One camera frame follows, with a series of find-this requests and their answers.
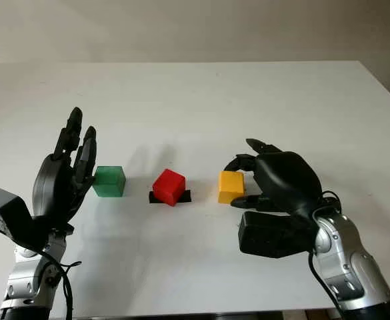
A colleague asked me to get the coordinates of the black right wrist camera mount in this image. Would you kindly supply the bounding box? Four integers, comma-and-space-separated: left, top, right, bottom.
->
237, 210, 319, 259

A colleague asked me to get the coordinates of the red cube block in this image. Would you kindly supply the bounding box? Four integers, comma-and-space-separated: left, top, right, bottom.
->
152, 168, 186, 207

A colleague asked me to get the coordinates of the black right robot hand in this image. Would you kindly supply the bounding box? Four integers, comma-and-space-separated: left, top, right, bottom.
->
223, 138, 324, 227

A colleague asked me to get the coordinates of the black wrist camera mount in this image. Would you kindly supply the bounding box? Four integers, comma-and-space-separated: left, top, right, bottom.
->
0, 188, 32, 247
237, 210, 319, 259

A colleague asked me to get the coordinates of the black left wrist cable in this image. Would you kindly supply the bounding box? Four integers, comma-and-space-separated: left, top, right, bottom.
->
31, 246, 82, 320

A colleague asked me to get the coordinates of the black tape strip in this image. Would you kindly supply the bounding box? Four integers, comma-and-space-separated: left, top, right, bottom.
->
148, 189, 193, 204

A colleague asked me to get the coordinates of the green cube block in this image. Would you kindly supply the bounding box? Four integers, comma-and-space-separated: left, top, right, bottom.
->
92, 165, 126, 198

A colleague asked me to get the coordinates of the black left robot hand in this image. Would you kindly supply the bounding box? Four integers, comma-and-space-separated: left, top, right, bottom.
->
31, 106, 98, 231

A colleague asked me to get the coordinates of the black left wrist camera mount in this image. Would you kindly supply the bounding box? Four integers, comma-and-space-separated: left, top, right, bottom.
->
0, 188, 32, 247

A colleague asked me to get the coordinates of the yellow cube block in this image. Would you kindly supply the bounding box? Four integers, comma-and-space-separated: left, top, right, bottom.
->
217, 170, 247, 205

